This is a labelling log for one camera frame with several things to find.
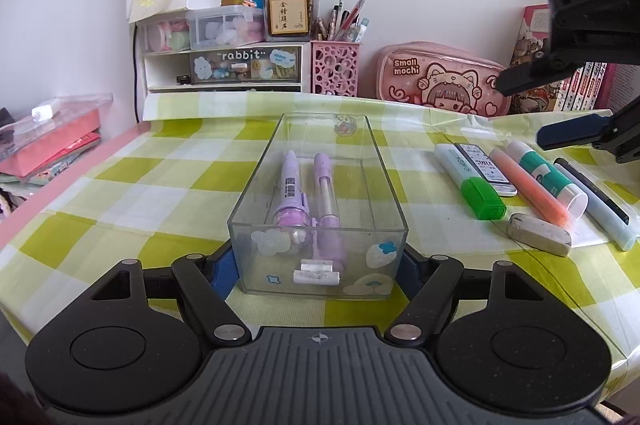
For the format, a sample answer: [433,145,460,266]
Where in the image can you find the grey eraser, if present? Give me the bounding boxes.
[506,212,573,257]

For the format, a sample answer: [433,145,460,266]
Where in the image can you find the pink cartoon pencil case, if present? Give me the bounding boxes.
[375,41,513,117]

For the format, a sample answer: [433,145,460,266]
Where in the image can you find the purple pen with clear barrel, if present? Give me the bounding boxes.
[311,152,349,273]

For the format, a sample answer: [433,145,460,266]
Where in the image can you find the orange highlighter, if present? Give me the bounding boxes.
[488,148,573,227]

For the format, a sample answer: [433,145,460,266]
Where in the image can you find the light blue marker pen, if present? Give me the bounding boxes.
[564,172,638,252]

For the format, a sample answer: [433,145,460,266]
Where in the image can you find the pink perforated pen holder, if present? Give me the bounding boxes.
[310,39,362,98]

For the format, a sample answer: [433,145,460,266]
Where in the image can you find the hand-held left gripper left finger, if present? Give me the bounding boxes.
[89,249,253,348]

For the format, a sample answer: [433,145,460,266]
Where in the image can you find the black pen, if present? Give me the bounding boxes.
[554,157,630,226]

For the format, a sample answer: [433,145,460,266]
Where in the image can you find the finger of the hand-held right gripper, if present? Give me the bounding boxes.
[536,98,640,165]
[495,49,593,97]

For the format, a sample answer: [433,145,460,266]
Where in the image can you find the clear storage box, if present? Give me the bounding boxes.
[187,5,268,51]
[137,16,193,53]

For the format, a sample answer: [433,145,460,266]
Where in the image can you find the green checked tablecloth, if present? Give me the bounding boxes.
[0,91,640,376]

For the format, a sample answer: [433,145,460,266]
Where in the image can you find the stack of notebooks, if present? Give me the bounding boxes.
[0,132,103,198]

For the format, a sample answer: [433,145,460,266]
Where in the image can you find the bunch of pens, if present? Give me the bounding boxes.
[312,0,372,43]

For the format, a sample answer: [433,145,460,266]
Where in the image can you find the purple barcode pen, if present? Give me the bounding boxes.
[271,150,312,258]

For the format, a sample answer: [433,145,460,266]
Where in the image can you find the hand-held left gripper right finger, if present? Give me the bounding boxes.
[385,250,551,348]

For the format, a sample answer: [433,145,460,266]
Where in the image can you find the teal and white glue stick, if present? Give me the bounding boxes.
[505,139,590,220]

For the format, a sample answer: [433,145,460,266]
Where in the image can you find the pink flat box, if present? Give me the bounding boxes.
[0,110,103,178]

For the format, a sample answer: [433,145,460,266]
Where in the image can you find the pink cartoon cover book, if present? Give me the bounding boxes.
[556,68,583,112]
[572,64,598,111]
[590,62,622,110]
[507,4,568,116]

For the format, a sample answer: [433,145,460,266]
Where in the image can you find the white drawer organizer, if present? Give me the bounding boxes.
[142,41,312,95]

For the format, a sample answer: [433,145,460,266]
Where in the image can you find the black wall cable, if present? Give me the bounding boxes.
[131,22,146,123]

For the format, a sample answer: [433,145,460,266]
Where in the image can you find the clear plastic organizer box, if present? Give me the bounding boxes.
[227,112,410,302]

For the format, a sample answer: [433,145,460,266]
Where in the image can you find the open white book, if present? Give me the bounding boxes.
[607,64,640,118]

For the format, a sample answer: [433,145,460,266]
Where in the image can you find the green highlighter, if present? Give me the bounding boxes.
[433,143,507,221]

